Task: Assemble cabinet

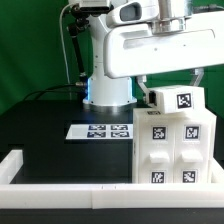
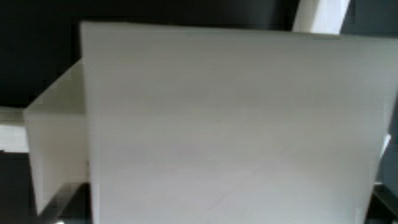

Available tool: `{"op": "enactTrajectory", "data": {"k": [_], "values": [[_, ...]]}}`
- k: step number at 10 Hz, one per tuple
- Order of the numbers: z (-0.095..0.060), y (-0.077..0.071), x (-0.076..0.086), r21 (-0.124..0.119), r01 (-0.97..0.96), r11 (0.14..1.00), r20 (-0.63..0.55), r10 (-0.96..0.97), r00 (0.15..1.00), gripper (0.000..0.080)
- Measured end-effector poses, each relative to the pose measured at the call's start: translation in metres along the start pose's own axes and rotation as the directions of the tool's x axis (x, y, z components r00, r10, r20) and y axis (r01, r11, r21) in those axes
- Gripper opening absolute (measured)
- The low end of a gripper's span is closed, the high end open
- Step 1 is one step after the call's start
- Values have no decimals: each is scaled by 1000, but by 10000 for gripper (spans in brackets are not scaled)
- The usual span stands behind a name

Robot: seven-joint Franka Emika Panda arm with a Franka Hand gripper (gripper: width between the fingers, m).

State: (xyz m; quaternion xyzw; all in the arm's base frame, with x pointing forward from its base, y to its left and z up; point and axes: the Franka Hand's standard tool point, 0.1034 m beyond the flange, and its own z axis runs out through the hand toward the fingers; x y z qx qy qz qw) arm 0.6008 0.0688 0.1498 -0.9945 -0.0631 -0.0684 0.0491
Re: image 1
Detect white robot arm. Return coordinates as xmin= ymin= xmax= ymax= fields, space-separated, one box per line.
xmin=68 ymin=0 xmax=224 ymax=110

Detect white cable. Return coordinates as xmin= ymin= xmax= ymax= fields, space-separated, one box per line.
xmin=58 ymin=2 xmax=81 ymax=84

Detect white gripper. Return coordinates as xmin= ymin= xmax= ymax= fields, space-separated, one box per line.
xmin=103 ymin=11 xmax=224 ymax=106

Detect white U-shaped obstacle fence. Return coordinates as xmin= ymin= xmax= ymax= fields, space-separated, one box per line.
xmin=0 ymin=150 xmax=224 ymax=209

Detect white base tag plate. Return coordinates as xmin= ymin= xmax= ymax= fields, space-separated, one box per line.
xmin=66 ymin=124 xmax=133 ymax=140

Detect black cables on table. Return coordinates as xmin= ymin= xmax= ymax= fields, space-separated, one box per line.
xmin=22 ymin=83 xmax=84 ymax=102

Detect white cabinet body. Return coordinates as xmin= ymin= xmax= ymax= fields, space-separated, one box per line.
xmin=132 ymin=109 xmax=216 ymax=184

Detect white cabinet top box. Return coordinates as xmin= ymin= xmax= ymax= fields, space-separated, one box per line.
xmin=149 ymin=85 xmax=205 ymax=114

